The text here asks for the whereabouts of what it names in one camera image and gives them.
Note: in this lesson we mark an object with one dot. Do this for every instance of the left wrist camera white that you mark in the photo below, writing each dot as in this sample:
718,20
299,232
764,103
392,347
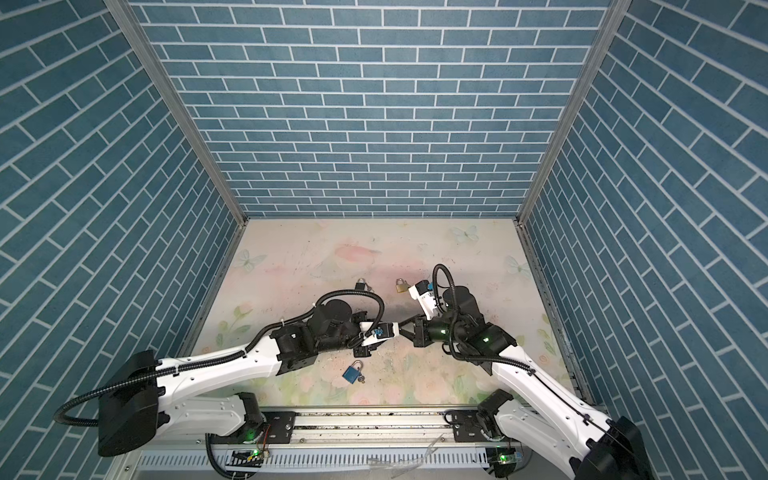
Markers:
381,333

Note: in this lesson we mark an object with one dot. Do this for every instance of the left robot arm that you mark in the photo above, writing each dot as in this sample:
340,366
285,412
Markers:
149,397

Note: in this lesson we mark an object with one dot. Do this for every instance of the right corner aluminium post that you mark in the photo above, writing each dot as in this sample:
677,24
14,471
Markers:
596,55

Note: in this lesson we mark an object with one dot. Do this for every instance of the corner aluminium post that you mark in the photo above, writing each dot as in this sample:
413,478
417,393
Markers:
596,55
130,27

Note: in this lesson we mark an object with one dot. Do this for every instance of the left corner aluminium post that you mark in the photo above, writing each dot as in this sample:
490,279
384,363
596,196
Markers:
130,27

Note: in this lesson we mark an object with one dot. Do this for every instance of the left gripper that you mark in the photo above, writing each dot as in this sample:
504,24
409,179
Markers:
364,352

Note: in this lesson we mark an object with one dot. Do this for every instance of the aluminium rail base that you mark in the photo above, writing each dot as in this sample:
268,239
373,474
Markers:
340,439

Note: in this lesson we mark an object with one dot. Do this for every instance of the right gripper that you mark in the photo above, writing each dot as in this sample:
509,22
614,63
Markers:
420,335

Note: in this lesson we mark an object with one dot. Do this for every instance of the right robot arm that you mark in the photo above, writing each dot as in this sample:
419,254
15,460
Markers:
531,407

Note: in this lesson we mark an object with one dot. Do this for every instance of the blue padlock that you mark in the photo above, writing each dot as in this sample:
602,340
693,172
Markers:
353,371

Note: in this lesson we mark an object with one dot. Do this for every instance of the brass padlock shackle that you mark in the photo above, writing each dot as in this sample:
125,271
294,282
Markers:
402,285

